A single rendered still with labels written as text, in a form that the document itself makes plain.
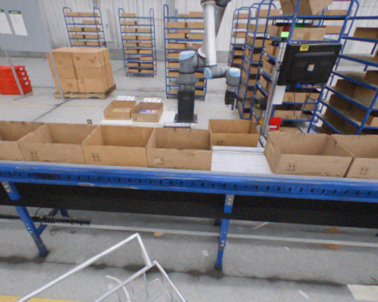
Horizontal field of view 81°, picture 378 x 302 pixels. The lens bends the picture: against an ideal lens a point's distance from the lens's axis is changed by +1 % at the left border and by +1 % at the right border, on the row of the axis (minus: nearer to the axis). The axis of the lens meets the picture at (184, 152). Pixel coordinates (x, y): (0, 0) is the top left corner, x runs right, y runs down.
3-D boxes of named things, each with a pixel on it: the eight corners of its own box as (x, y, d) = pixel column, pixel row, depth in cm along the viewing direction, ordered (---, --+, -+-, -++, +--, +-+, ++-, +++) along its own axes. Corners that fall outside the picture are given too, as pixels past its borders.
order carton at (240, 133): (248, 136, 208) (251, 119, 200) (256, 152, 183) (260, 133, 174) (206, 135, 209) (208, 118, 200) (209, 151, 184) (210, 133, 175)
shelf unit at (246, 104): (234, 108, 495) (249, 2, 393) (257, 109, 491) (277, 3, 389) (239, 126, 411) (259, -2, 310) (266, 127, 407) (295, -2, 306)
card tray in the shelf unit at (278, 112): (263, 106, 285) (265, 99, 279) (287, 107, 284) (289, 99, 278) (273, 118, 250) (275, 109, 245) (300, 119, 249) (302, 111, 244)
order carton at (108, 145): (156, 148, 161) (155, 126, 153) (147, 171, 136) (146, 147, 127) (104, 145, 163) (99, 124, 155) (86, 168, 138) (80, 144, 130)
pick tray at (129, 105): (137, 108, 270) (136, 100, 265) (130, 120, 237) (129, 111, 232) (114, 107, 271) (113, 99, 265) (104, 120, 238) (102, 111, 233)
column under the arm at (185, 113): (175, 113, 256) (174, 85, 239) (197, 114, 256) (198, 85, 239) (173, 122, 234) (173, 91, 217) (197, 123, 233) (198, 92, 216)
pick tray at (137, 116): (164, 110, 265) (163, 102, 260) (158, 123, 232) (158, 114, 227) (140, 109, 267) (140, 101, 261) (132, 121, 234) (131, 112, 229)
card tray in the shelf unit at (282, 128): (261, 120, 295) (263, 113, 290) (285, 121, 293) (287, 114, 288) (268, 133, 261) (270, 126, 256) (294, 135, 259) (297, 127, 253)
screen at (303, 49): (311, 111, 205) (338, 42, 172) (325, 119, 192) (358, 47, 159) (266, 116, 194) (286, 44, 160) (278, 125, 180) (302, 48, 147)
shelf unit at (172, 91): (165, 99, 543) (162, 3, 442) (169, 93, 585) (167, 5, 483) (205, 101, 534) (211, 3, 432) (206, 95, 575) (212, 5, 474)
